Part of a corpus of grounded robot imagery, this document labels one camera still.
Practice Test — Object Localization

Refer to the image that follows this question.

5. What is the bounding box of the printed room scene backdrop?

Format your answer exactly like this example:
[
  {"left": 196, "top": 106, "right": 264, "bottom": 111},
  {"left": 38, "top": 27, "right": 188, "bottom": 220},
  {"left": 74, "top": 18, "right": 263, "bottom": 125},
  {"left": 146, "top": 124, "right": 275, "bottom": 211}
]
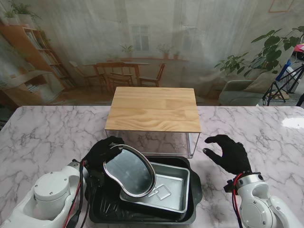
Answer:
[{"left": 0, "top": 0, "right": 304, "bottom": 106}]

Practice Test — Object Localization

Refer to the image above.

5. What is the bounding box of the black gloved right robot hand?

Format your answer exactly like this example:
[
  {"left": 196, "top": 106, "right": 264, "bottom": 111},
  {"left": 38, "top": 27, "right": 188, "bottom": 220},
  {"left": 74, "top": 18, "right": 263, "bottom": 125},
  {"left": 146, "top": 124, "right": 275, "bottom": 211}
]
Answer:
[{"left": 202, "top": 134, "right": 252, "bottom": 176}]

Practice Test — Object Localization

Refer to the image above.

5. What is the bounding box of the red and black right arm cable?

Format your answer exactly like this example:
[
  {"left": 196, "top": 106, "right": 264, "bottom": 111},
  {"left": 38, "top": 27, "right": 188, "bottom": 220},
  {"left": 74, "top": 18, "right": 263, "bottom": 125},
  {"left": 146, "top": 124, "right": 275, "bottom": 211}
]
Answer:
[{"left": 231, "top": 174, "right": 243, "bottom": 228}]

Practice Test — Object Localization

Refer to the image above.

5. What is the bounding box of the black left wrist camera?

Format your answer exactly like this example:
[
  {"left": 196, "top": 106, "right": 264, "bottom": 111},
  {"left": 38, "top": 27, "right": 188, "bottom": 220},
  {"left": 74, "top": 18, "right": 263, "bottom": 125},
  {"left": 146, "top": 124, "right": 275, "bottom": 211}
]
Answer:
[{"left": 87, "top": 167, "right": 105, "bottom": 188}]

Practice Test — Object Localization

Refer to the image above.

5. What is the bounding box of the large black baking tray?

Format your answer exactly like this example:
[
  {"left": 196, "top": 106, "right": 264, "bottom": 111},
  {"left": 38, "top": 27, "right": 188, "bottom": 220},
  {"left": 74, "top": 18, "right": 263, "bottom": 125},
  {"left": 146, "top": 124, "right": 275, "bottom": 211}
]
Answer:
[{"left": 85, "top": 155, "right": 203, "bottom": 225}]

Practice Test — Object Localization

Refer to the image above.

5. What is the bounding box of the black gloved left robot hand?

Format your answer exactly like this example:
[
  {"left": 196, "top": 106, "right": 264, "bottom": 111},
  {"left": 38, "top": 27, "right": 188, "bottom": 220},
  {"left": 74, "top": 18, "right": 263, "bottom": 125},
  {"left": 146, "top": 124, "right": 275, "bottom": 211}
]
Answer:
[{"left": 82, "top": 136, "right": 125, "bottom": 176}]

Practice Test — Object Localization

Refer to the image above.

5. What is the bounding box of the blue board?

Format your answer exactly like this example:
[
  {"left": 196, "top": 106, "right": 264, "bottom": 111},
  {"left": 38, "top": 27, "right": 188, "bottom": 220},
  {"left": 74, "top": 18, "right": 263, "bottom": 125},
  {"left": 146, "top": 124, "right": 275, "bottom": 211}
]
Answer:
[{"left": 275, "top": 59, "right": 292, "bottom": 82}]

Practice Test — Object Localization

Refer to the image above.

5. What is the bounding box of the wooden shelf with white frame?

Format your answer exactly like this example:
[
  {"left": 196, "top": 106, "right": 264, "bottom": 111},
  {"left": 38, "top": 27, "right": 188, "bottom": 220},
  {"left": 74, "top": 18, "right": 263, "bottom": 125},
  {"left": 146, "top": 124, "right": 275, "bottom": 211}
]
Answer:
[{"left": 104, "top": 86, "right": 202, "bottom": 159}]

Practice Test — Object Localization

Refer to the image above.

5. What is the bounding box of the black tripod stand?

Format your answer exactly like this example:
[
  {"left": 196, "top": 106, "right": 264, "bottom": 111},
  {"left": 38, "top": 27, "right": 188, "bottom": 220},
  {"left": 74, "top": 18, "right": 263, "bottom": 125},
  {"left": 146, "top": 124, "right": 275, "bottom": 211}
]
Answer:
[{"left": 262, "top": 63, "right": 304, "bottom": 106}]

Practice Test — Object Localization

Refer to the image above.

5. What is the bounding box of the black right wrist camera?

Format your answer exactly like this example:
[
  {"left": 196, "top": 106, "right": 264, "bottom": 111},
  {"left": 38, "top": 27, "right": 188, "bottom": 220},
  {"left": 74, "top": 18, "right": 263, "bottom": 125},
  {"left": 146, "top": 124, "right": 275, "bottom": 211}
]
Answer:
[{"left": 223, "top": 180, "right": 236, "bottom": 193}]

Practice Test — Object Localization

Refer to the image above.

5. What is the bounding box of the silver rectangular baking tray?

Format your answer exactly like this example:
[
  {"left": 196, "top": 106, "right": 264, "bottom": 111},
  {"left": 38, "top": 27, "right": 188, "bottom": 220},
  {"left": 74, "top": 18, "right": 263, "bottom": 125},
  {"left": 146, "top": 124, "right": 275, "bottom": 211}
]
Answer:
[{"left": 119, "top": 162, "right": 191, "bottom": 214}]

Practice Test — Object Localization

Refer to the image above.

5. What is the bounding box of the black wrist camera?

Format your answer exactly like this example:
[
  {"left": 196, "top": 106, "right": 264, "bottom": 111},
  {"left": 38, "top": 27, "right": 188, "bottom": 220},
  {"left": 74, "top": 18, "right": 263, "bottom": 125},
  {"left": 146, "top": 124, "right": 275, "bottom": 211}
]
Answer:
[
  {"left": 87, "top": 167, "right": 105, "bottom": 188},
  {"left": 223, "top": 180, "right": 236, "bottom": 193}
]

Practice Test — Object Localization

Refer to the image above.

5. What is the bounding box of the kidney-shaped steel tray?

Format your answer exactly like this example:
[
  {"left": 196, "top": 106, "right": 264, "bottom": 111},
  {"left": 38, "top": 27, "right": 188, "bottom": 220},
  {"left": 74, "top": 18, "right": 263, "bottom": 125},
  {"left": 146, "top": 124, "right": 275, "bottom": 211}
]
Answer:
[{"left": 103, "top": 144, "right": 156, "bottom": 199}]

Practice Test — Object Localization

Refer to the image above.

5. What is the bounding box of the red and black arm cable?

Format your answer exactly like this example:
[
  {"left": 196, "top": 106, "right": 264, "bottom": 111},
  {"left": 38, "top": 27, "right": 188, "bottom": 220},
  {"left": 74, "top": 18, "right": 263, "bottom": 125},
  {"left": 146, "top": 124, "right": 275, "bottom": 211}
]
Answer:
[
  {"left": 231, "top": 174, "right": 243, "bottom": 228},
  {"left": 63, "top": 160, "right": 89, "bottom": 228}
]

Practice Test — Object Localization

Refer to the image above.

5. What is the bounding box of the red and black left arm cable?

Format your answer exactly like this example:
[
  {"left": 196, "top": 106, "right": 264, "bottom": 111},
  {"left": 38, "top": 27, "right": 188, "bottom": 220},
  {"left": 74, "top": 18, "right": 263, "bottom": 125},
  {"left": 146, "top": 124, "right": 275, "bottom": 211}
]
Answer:
[{"left": 63, "top": 160, "right": 89, "bottom": 228}]

